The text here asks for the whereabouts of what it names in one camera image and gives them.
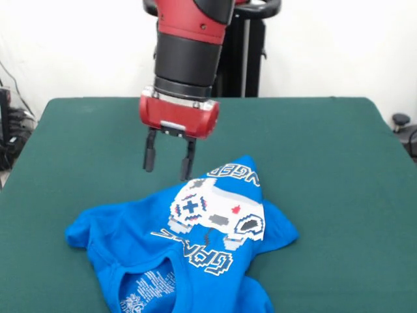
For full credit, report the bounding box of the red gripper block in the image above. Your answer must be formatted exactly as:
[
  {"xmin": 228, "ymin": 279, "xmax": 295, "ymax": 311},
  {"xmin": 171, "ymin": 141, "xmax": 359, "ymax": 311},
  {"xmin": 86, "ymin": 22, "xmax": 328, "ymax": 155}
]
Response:
[{"xmin": 138, "ymin": 86, "xmax": 220, "ymax": 182}]

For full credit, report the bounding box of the blue printed t-shirt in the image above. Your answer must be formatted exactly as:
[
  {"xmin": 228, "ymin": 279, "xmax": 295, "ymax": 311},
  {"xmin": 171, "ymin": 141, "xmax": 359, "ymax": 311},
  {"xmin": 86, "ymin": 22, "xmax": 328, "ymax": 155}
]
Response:
[{"xmin": 64, "ymin": 155, "xmax": 300, "ymax": 313}]

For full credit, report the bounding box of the dark green table cloth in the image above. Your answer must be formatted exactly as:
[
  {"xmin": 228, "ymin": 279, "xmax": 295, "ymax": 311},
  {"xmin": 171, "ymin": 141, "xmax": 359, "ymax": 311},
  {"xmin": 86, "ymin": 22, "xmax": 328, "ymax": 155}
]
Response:
[{"xmin": 0, "ymin": 97, "xmax": 417, "ymax": 313}]

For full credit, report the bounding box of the black electronics box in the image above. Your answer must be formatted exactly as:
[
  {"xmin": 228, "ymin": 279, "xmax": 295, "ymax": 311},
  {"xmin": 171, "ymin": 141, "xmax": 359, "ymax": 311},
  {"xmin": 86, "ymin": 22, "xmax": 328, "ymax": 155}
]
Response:
[{"xmin": 0, "ymin": 87, "xmax": 11, "ymax": 147}]

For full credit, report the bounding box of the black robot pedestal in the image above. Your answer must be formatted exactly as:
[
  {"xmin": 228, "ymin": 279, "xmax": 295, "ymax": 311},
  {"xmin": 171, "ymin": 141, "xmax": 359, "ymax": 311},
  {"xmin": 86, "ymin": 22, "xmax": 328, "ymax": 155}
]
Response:
[{"xmin": 142, "ymin": 0, "xmax": 281, "ymax": 98}]

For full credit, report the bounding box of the black cable bundle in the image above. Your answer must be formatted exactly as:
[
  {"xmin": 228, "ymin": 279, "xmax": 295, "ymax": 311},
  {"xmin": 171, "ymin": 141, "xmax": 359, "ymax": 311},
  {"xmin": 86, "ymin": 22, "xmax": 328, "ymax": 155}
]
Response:
[{"xmin": 0, "ymin": 107, "xmax": 37, "ymax": 171}]

